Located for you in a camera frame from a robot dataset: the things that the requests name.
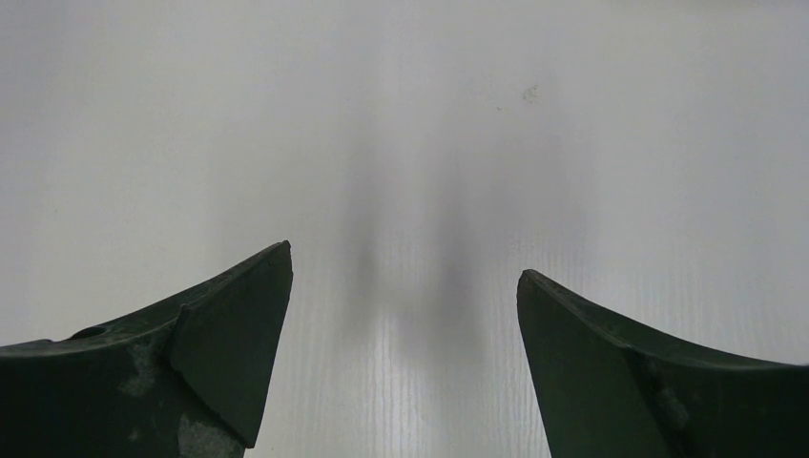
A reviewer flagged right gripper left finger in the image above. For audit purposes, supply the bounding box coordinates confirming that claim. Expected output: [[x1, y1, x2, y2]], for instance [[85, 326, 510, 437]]
[[1, 241, 293, 457]]

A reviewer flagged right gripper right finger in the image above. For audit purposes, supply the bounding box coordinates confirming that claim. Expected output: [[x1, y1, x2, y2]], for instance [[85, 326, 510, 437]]
[[517, 270, 808, 457]]

